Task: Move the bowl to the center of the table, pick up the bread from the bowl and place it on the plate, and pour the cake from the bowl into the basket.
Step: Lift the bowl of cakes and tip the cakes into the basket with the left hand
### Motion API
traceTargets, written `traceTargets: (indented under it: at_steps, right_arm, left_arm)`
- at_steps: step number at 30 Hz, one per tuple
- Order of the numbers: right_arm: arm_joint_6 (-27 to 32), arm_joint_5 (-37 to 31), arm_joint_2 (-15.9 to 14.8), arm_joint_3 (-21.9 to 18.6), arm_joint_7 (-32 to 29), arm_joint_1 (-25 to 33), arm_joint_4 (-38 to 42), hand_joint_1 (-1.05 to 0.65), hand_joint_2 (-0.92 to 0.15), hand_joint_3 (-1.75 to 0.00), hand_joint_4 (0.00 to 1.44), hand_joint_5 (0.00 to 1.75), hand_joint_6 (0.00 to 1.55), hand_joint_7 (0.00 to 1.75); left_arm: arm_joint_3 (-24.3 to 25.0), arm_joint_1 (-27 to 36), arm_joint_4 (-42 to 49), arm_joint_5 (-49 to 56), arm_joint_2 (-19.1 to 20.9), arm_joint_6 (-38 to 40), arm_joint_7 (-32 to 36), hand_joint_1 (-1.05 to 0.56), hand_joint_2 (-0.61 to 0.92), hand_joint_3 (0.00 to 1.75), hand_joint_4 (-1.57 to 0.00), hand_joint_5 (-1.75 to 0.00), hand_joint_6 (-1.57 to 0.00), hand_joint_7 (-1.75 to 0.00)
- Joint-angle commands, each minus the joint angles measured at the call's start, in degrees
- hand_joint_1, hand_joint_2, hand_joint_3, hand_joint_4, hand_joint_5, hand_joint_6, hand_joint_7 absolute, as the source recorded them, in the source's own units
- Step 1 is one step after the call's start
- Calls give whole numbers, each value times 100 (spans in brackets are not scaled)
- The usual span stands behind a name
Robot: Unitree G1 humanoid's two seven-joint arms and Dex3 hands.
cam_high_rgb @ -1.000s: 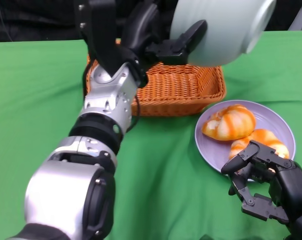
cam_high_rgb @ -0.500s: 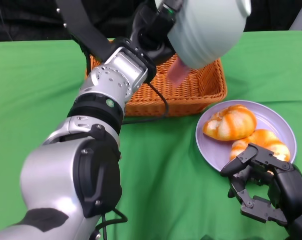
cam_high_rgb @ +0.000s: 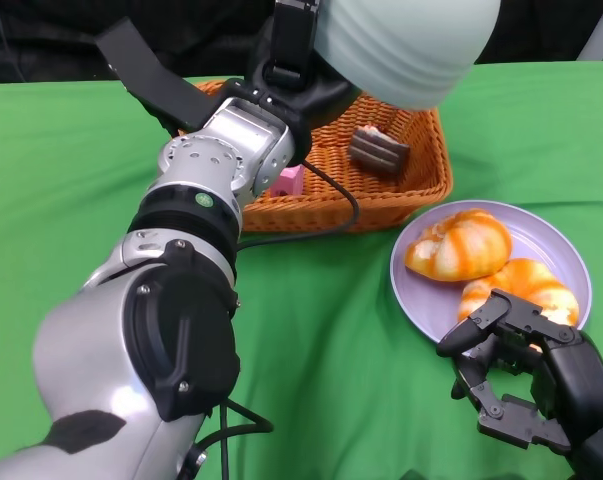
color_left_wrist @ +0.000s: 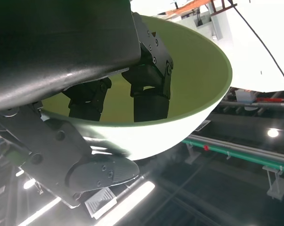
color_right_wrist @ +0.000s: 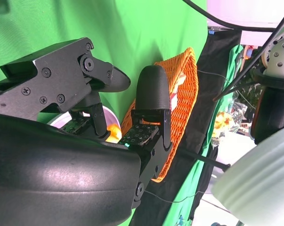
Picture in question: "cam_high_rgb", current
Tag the orange wicker basket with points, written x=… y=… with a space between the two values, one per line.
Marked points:
x=421 y=165

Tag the lavender plate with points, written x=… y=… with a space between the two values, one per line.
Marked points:
x=546 y=240

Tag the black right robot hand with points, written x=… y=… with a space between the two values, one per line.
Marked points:
x=581 y=390

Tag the pale green bowl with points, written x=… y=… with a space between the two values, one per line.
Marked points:
x=406 y=45

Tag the brown chocolate cake piece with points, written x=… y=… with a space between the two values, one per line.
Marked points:
x=378 y=150

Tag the oblong orange croissant bread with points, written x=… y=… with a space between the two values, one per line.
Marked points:
x=531 y=285

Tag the pink striped cake piece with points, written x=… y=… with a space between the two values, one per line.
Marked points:
x=288 y=181

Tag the green tablecloth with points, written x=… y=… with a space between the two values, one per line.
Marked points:
x=331 y=325

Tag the black backdrop cloth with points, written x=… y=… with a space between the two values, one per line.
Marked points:
x=56 y=40

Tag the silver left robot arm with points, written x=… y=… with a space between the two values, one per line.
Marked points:
x=106 y=350

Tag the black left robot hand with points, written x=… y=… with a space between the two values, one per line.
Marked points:
x=301 y=100

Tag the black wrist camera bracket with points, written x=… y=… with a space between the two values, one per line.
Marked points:
x=151 y=75

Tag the curled orange croissant bread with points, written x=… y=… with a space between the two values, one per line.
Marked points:
x=456 y=245

